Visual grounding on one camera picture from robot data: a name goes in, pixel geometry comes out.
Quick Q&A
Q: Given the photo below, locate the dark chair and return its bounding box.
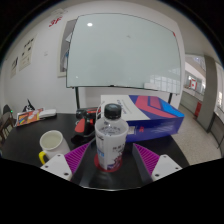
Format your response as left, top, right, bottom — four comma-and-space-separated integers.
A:
0, 104, 16, 141

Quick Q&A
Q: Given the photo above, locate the grey notice board with papers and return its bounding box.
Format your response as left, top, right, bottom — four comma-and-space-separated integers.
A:
56, 18, 78, 78

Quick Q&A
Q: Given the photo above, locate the small white wall poster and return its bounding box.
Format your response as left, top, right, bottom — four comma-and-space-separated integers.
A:
9, 56, 20, 79

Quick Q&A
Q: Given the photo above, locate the colourful printed booklet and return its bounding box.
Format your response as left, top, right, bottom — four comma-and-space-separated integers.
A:
15, 107, 45, 128

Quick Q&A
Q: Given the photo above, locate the white mug with yellow handle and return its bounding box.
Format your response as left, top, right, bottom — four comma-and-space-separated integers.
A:
38, 130, 72, 166

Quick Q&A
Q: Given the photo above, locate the large white wall poster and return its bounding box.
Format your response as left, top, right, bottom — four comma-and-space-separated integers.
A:
18, 37, 36, 72

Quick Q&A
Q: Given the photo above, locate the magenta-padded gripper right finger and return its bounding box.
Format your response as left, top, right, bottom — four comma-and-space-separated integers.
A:
130, 142, 183, 186

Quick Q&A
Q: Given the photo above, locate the flat white eraser block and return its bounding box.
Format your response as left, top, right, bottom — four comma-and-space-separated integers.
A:
38, 108, 58, 119

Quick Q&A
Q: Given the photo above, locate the flat round red coaster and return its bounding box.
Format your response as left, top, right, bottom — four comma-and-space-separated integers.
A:
93, 152, 123, 173

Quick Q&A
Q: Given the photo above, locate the black and red tool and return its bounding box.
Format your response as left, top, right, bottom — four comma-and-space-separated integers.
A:
73, 107, 103, 138

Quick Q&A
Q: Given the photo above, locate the red floor number sign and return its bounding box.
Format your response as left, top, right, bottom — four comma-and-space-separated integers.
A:
48, 16, 64, 28

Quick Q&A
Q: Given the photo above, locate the red flag poster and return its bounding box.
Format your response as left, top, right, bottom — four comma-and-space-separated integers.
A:
188, 78, 198, 91

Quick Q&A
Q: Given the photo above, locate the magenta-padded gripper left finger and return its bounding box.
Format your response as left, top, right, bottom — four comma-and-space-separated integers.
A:
40, 142, 93, 185

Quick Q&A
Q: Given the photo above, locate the large whiteboard on stand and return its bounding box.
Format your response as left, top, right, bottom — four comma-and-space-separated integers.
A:
65, 13, 183, 97

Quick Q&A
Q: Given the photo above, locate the clear bottle with white label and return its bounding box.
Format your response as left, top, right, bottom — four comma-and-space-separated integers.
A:
94, 103, 130, 172

